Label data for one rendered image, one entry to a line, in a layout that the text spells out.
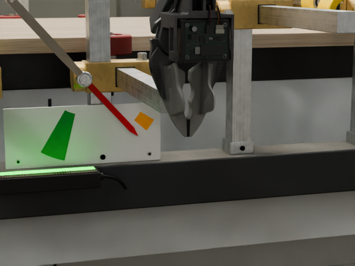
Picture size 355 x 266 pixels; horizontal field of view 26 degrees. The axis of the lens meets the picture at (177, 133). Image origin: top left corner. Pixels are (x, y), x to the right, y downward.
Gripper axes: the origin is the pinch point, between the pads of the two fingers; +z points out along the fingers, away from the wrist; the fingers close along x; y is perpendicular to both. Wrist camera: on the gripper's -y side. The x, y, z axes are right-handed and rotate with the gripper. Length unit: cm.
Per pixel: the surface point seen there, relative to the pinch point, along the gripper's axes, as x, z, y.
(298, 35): 39, -7, -52
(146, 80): -0.5, -3.4, -17.9
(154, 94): -1.5, -2.6, -9.7
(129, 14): 127, 11, -601
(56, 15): 54, 8, -545
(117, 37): 0.7, -7.8, -44.2
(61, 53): -10.8, -6.4, -32.0
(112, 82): -2.1, -1.2, -35.1
